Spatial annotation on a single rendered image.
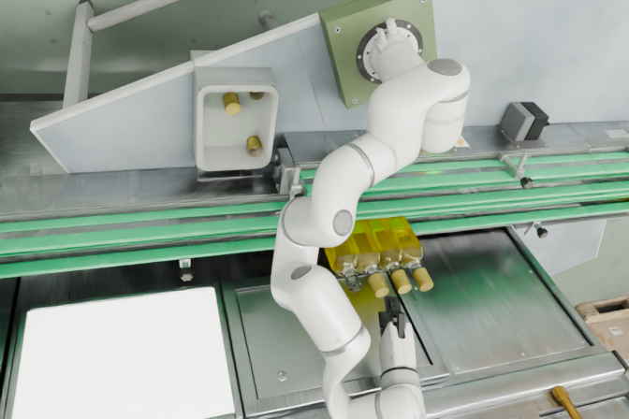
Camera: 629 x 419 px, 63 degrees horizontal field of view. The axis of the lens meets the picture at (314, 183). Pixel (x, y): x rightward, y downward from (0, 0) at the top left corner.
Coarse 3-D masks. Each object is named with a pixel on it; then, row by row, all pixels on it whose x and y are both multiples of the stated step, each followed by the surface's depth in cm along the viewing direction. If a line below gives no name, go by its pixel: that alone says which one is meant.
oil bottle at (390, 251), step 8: (368, 224) 126; (376, 224) 126; (384, 224) 127; (376, 232) 124; (384, 232) 124; (392, 232) 125; (376, 240) 122; (384, 240) 122; (392, 240) 123; (384, 248) 120; (392, 248) 121; (400, 248) 121; (384, 256) 119; (392, 256) 119; (400, 256) 120; (384, 264) 120; (400, 264) 121
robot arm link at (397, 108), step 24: (408, 72) 86; (432, 72) 85; (456, 72) 85; (384, 96) 81; (408, 96) 81; (432, 96) 82; (456, 96) 85; (384, 120) 81; (408, 120) 81; (360, 144) 84; (384, 144) 84; (408, 144) 84; (384, 168) 84
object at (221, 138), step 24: (216, 96) 114; (240, 96) 116; (264, 96) 116; (216, 120) 118; (240, 120) 120; (264, 120) 118; (216, 144) 123; (240, 144) 125; (264, 144) 121; (216, 168) 119; (240, 168) 121
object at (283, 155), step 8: (280, 152) 121; (288, 152) 122; (280, 160) 120; (288, 160) 120; (280, 168) 120; (272, 176) 127; (280, 176) 121; (280, 184) 122; (280, 192) 123; (288, 192) 124
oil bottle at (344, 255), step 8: (328, 248) 121; (336, 248) 118; (344, 248) 118; (352, 248) 118; (328, 256) 121; (336, 256) 116; (344, 256) 116; (352, 256) 117; (336, 264) 116; (344, 264) 115; (352, 264) 116; (336, 272) 117
